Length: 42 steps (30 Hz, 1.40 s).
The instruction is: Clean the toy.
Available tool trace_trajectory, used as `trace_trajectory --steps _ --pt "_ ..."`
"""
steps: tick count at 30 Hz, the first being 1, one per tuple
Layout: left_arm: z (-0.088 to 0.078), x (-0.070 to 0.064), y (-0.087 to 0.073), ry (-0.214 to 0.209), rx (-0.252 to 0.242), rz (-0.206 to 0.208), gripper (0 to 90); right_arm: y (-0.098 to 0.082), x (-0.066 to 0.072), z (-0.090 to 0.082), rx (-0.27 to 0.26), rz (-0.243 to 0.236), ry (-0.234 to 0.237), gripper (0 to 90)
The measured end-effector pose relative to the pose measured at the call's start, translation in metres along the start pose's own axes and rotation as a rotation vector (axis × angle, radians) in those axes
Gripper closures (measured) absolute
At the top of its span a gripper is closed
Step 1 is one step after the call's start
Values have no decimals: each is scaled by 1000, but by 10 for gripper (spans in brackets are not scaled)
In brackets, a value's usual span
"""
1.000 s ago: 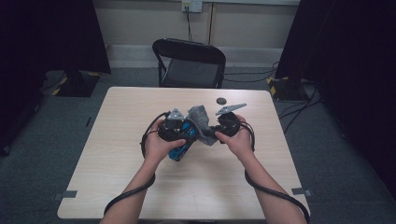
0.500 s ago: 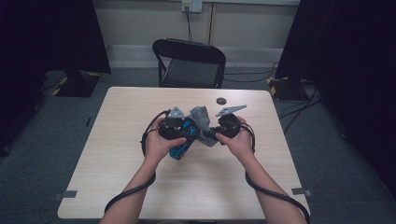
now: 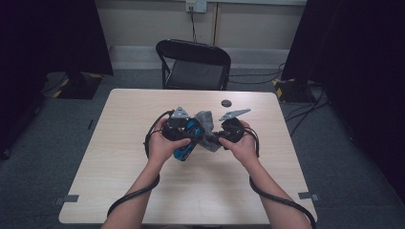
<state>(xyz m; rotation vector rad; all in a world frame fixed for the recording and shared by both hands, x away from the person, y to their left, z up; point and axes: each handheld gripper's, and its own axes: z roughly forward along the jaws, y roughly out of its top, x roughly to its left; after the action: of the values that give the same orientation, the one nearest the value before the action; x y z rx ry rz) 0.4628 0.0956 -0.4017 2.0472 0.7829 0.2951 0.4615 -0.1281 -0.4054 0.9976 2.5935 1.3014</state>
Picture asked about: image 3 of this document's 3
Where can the black striped stand base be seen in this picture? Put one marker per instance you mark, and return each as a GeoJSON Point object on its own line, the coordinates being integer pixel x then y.
{"type": "Point", "coordinates": [79, 87]}
{"type": "Point", "coordinates": [293, 92]}

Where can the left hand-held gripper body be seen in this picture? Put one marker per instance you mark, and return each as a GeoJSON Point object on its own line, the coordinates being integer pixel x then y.
{"type": "Point", "coordinates": [178, 129]}

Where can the person's right hand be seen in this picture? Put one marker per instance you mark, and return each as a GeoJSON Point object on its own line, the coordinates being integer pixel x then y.
{"type": "Point", "coordinates": [245, 149]}

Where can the white wall socket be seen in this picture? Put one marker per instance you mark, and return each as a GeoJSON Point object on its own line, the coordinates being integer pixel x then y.
{"type": "Point", "coordinates": [196, 5]}

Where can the black curtain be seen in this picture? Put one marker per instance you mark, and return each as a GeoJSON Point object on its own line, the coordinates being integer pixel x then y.
{"type": "Point", "coordinates": [47, 47]}
{"type": "Point", "coordinates": [356, 79]}

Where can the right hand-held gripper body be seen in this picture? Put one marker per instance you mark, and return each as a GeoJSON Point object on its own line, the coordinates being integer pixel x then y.
{"type": "Point", "coordinates": [232, 130]}

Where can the black folding chair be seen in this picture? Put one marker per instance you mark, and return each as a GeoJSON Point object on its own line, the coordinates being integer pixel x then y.
{"type": "Point", "coordinates": [194, 74]}

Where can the grey floor tape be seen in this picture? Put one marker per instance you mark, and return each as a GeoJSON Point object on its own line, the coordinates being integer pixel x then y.
{"type": "Point", "coordinates": [307, 195]}
{"type": "Point", "coordinates": [67, 199]}

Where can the small dark floor object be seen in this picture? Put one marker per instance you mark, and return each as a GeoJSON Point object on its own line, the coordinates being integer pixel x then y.
{"type": "Point", "coordinates": [90, 124]}

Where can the person's left hand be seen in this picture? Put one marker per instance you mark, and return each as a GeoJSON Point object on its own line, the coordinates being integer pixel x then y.
{"type": "Point", "coordinates": [160, 149]}

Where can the blue toy car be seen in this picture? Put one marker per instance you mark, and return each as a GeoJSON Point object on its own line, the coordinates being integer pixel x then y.
{"type": "Point", "coordinates": [186, 149]}

